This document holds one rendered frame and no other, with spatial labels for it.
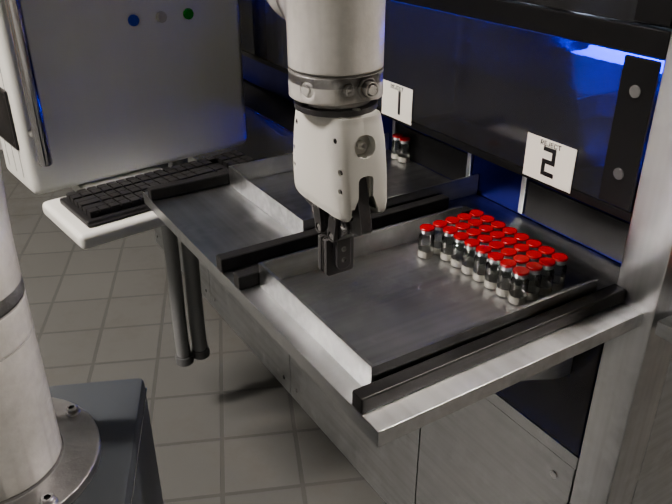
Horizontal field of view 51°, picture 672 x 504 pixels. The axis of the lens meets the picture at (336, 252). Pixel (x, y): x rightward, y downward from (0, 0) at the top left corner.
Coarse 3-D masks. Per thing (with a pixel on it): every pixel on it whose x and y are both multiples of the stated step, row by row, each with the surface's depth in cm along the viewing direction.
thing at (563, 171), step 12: (528, 132) 96; (528, 144) 96; (540, 144) 94; (552, 144) 92; (528, 156) 97; (540, 156) 95; (564, 156) 91; (528, 168) 97; (540, 168) 95; (552, 168) 93; (564, 168) 92; (540, 180) 96; (552, 180) 94; (564, 180) 92
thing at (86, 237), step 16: (128, 176) 148; (48, 208) 134; (64, 208) 133; (64, 224) 128; (80, 224) 127; (112, 224) 127; (128, 224) 128; (144, 224) 129; (160, 224) 132; (80, 240) 123; (96, 240) 124; (112, 240) 127
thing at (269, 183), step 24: (240, 168) 123; (264, 168) 125; (288, 168) 128; (408, 168) 130; (240, 192) 120; (264, 192) 112; (288, 192) 120; (408, 192) 112; (432, 192) 114; (456, 192) 117; (288, 216) 106; (312, 216) 111
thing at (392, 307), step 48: (384, 240) 101; (288, 288) 85; (336, 288) 92; (384, 288) 92; (432, 288) 92; (480, 288) 92; (576, 288) 86; (336, 336) 77; (384, 336) 82; (432, 336) 82; (480, 336) 79
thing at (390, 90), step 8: (384, 80) 121; (384, 88) 121; (392, 88) 119; (400, 88) 117; (408, 88) 116; (384, 96) 122; (392, 96) 120; (408, 96) 116; (384, 104) 122; (392, 104) 120; (400, 104) 118; (408, 104) 117; (384, 112) 123; (392, 112) 121; (400, 112) 119; (408, 112) 117; (400, 120) 120; (408, 120) 118
